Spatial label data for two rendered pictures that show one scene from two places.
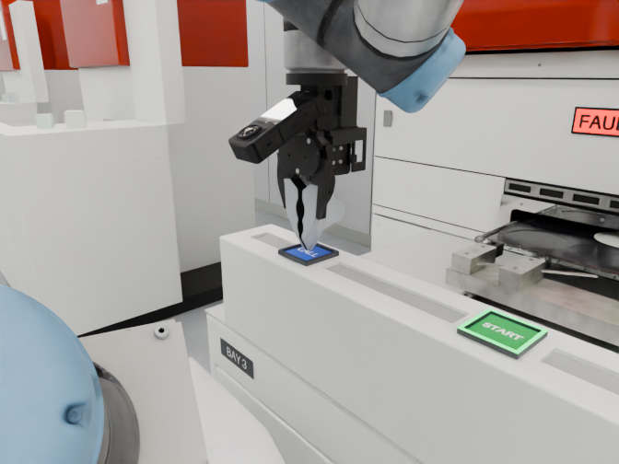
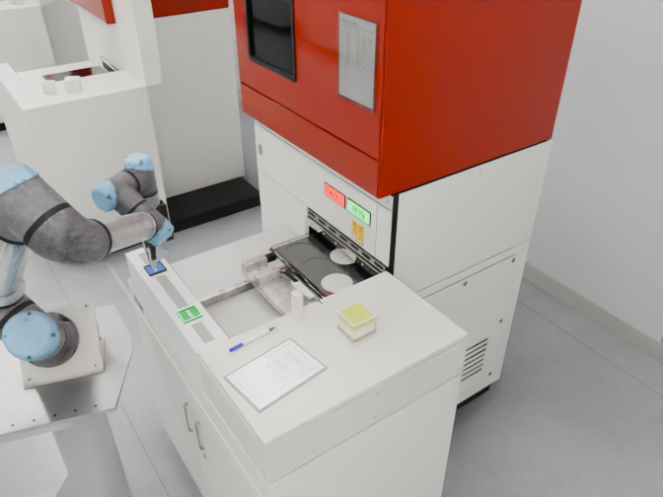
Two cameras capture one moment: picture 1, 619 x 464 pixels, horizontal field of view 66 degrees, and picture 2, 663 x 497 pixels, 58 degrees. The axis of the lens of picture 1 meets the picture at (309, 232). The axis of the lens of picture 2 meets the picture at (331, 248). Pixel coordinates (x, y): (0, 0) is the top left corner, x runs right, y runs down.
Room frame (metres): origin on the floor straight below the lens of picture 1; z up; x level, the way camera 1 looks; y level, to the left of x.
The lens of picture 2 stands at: (-0.85, -0.70, 2.03)
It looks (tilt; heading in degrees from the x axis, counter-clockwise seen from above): 34 degrees down; 6
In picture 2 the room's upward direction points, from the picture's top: straight up
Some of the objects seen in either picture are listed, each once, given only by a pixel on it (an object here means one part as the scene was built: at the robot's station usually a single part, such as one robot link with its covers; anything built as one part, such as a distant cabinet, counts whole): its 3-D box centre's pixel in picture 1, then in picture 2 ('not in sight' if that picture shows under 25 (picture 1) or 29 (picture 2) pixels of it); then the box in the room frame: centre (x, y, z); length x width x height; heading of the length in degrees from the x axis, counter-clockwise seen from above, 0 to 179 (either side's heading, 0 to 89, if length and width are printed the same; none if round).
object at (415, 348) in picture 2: not in sight; (335, 362); (0.30, -0.58, 0.89); 0.62 x 0.35 x 0.14; 131
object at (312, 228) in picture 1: (326, 214); (159, 255); (0.56, -0.02, 1.01); 0.06 x 0.03 x 0.09; 131
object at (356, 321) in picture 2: not in sight; (356, 322); (0.34, -0.63, 1.00); 0.07 x 0.07 x 0.07; 42
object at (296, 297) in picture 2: not in sight; (302, 296); (0.40, -0.48, 1.03); 0.06 x 0.04 x 0.13; 131
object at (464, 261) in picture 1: (473, 257); (255, 262); (0.72, -0.27, 0.89); 0.08 x 0.03 x 0.03; 131
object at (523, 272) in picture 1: (521, 272); (266, 274); (0.66, -0.32, 0.89); 0.08 x 0.03 x 0.03; 131
